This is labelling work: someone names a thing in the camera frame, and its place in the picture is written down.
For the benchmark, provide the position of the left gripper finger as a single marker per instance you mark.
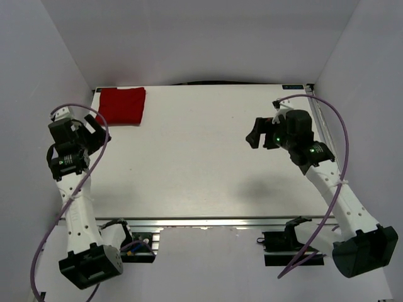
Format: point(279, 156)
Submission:
point(76, 125)
point(95, 126)

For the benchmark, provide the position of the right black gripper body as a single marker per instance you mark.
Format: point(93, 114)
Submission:
point(276, 135)

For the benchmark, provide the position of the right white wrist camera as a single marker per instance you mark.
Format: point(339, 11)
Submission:
point(282, 106)

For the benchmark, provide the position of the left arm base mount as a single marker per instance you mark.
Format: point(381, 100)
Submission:
point(135, 246)

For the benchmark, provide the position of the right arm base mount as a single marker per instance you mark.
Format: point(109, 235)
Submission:
point(281, 246)

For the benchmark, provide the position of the right blue table label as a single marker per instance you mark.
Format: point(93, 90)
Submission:
point(292, 87)

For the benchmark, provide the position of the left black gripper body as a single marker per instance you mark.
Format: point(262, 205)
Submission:
point(90, 142)

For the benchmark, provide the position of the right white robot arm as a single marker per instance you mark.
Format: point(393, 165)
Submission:
point(362, 244)

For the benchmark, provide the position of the aluminium right side rail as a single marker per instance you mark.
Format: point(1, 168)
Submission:
point(320, 121)

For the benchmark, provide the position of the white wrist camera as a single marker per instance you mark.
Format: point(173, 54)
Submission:
point(282, 106)
point(62, 113)

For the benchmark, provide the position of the aluminium rail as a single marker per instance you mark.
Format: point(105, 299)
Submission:
point(209, 222)
point(320, 121)

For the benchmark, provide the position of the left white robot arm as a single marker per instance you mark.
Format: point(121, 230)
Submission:
point(93, 252)

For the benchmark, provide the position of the red t-shirt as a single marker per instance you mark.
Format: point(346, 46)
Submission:
point(121, 107)

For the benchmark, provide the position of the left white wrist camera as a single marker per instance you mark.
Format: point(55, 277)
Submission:
point(62, 113)

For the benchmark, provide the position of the aluminium front rail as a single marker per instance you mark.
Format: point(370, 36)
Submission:
point(209, 222)

